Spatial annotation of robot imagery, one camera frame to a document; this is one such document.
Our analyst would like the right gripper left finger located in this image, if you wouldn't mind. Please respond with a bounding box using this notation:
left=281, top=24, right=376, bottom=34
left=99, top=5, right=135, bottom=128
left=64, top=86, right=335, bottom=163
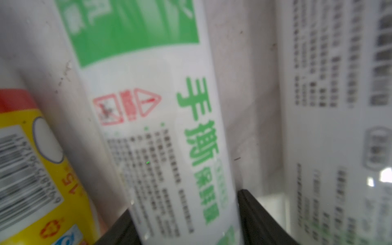
left=95, top=210, right=142, bottom=245

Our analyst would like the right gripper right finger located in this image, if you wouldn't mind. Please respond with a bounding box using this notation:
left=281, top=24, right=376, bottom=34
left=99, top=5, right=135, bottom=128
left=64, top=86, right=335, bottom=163
left=237, top=189, right=298, bottom=245

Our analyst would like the white green wrap roll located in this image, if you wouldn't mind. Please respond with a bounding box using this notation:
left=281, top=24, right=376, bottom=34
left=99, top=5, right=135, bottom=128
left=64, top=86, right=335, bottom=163
left=54, top=1, right=244, bottom=245
left=276, top=1, right=392, bottom=245

